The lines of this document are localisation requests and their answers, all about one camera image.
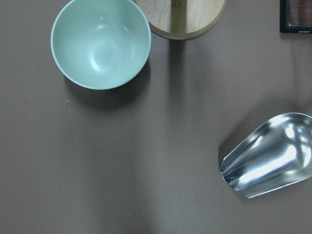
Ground black framed box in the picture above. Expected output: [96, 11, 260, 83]
[279, 0, 312, 34]

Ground steel scoop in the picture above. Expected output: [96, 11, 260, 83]
[219, 112, 312, 198]

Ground wooden mug tree stand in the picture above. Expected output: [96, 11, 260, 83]
[135, 0, 227, 40]

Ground mint green bowl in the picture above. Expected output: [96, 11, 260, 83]
[50, 0, 151, 90]

